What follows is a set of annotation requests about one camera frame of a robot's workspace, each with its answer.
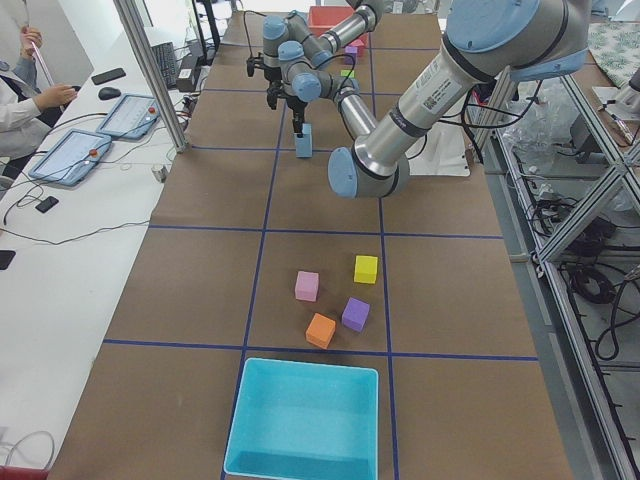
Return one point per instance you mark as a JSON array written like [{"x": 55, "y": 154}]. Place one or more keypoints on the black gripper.
[
  {"x": 296, "y": 105},
  {"x": 272, "y": 74}
]

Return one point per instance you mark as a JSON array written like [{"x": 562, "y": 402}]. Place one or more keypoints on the light blue foam block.
[
  {"x": 303, "y": 148},
  {"x": 305, "y": 134}
]

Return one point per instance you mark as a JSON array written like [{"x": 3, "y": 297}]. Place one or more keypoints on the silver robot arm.
[
  {"x": 534, "y": 40},
  {"x": 316, "y": 49}
]

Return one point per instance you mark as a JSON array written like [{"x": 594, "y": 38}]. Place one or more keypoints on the pink plastic tray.
[{"x": 335, "y": 22}]

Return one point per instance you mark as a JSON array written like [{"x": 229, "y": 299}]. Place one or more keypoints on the purple foam block right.
[{"x": 350, "y": 55}]

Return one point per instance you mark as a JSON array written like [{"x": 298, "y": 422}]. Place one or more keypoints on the purple foam block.
[
  {"x": 350, "y": 55},
  {"x": 355, "y": 314}
]

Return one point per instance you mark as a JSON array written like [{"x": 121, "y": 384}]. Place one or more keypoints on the black keyboard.
[{"x": 164, "y": 55}]

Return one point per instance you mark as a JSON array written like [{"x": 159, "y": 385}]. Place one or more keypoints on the teach pendant upper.
[{"x": 130, "y": 118}]

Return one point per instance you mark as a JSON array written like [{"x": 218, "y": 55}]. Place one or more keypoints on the teach pendant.
[
  {"x": 71, "y": 159},
  {"x": 130, "y": 118}
]

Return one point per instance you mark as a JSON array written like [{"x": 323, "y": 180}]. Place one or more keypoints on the black smartphone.
[{"x": 108, "y": 76}]

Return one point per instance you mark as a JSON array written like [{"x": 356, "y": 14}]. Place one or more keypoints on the black computer mouse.
[{"x": 108, "y": 93}]

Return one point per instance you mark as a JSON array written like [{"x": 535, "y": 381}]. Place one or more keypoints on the light pink foam block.
[{"x": 307, "y": 286}]

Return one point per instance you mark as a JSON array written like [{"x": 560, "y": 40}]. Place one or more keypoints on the yellow foam block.
[{"x": 366, "y": 269}]

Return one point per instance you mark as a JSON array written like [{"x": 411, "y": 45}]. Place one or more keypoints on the purple foam block left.
[{"x": 355, "y": 314}]

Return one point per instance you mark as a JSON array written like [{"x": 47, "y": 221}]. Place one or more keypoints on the teach pendant lower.
[{"x": 71, "y": 159}]

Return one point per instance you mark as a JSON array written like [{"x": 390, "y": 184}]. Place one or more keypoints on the orange foam block left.
[{"x": 320, "y": 331}]

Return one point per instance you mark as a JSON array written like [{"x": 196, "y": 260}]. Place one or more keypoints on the person at desk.
[{"x": 27, "y": 113}]

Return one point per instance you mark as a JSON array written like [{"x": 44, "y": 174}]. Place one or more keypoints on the teal plastic bin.
[{"x": 298, "y": 420}]

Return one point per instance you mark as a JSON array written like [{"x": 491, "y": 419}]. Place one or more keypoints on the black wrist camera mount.
[
  {"x": 274, "y": 93},
  {"x": 254, "y": 63}
]

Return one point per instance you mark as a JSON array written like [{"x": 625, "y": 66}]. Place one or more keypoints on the white pedestal base plate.
[{"x": 441, "y": 153}]

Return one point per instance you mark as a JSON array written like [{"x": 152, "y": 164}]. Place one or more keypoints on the aluminium frame post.
[{"x": 135, "y": 31}]

